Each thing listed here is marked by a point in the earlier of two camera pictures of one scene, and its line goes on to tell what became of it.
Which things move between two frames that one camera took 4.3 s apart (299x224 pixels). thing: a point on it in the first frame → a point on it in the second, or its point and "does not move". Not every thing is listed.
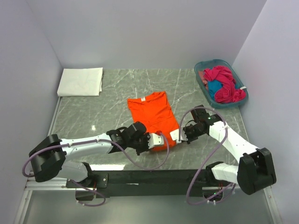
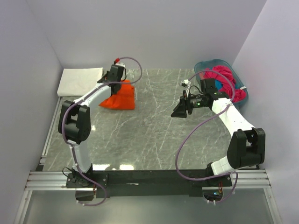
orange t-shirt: (154, 113) → (124, 99)
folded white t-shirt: (81, 82) does not move
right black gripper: (188, 139) → (184, 105)
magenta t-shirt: (229, 93) does not move
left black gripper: (138, 151) → (108, 73)
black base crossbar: (127, 183) does not move
